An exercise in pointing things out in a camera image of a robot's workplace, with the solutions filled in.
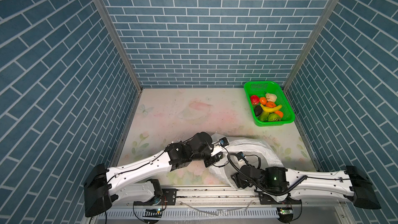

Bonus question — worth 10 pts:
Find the left controller board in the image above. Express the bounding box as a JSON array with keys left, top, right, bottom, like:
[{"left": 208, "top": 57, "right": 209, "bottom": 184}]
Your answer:
[{"left": 142, "top": 208, "right": 163, "bottom": 224}]

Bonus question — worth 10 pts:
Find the orange toy fruit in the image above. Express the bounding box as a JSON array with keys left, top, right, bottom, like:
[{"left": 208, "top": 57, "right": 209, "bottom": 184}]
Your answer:
[
  {"left": 259, "top": 97, "right": 267, "bottom": 106},
  {"left": 274, "top": 111, "right": 284, "bottom": 118},
  {"left": 265, "top": 101, "right": 277, "bottom": 108}
]

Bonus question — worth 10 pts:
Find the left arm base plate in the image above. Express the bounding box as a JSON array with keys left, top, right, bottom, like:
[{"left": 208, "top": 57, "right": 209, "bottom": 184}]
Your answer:
[{"left": 134, "top": 188, "right": 178, "bottom": 206}]

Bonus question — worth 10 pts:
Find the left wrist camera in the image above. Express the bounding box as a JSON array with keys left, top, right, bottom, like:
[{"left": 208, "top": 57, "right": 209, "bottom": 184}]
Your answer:
[{"left": 218, "top": 137, "right": 230, "bottom": 147}]

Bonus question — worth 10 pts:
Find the aluminium mounting rail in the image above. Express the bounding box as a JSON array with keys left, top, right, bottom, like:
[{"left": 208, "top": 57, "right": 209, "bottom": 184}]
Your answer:
[{"left": 90, "top": 185, "right": 346, "bottom": 209}]

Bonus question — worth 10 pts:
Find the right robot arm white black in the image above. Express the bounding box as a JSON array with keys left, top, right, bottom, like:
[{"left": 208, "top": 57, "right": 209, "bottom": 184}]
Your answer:
[{"left": 231, "top": 165, "right": 381, "bottom": 209}]

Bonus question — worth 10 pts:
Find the green plastic basket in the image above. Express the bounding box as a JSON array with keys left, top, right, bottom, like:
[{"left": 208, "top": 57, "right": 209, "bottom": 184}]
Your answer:
[{"left": 244, "top": 82, "right": 295, "bottom": 127}]

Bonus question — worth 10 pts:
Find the yellow toy fruit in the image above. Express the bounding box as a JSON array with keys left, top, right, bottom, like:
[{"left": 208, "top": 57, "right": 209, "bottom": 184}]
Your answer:
[{"left": 260, "top": 104, "right": 283, "bottom": 113}]

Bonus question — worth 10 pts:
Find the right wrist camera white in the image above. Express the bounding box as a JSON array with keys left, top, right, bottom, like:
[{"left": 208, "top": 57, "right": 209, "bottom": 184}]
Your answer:
[{"left": 235, "top": 152, "right": 247, "bottom": 162}]

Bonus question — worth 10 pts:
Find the orange toy fruit in basket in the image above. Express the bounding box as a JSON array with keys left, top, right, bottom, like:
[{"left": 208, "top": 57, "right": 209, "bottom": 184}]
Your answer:
[{"left": 274, "top": 111, "right": 284, "bottom": 118}]

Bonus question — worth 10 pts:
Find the green toy fruit in basket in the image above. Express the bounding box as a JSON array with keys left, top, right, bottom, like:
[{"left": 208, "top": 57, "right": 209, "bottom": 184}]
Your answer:
[{"left": 267, "top": 113, "right": 281, "bottom": 122}]

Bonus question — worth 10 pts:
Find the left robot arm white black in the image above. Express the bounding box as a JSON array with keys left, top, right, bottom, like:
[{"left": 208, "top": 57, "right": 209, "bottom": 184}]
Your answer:
[{"left": 83, "top": 132, "right": 229, "bottom": 217}]

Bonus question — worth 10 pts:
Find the white plastic bag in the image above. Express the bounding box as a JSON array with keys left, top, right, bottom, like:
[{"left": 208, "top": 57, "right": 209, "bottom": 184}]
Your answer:
[{"left": 208, "top": 133, "right": 284, "bottom": 189}]

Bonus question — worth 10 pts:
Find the dark avocado toy fruit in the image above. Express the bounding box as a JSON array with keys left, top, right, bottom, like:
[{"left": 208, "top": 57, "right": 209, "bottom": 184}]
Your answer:
[{"left": 254, "top": 104, "right": 263, "bottom": 117}]

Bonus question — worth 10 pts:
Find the white vented cable duct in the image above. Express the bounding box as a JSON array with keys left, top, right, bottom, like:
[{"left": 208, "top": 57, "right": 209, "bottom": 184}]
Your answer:
[{"left": 99, "top": 207, "right": 279, "bottom": 220}]

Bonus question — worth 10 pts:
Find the green toy vegetable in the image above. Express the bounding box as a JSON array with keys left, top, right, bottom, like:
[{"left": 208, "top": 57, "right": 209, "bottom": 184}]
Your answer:
[{"left": 258, "top": 112, "right": 270, "bottom": 122}]

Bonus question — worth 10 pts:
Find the right controller board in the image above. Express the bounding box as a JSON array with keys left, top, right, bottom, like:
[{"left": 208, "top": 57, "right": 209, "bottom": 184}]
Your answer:
[{"left": 276, "top": 207, "right": 294, "bottom": 224}]

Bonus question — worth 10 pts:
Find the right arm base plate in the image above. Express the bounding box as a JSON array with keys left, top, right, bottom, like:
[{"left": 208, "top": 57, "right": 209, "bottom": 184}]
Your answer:
[{"left": 256, "top": 191, "right": 302, "bottom": 205}]

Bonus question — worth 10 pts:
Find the red toy fruit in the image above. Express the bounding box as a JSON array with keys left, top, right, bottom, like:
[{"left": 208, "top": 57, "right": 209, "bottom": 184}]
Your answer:
[{"left": 250, "top": 95, "right": 260, "bottom": 107}]

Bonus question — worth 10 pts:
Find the controller board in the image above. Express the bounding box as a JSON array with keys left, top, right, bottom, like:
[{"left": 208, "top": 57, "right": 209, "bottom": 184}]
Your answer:
[
  {"left": 276, "top": 207, "right": 294, "bottom": 224},
  {"left": 142, "top": 208, "right": 163, "bottom": 224}
]

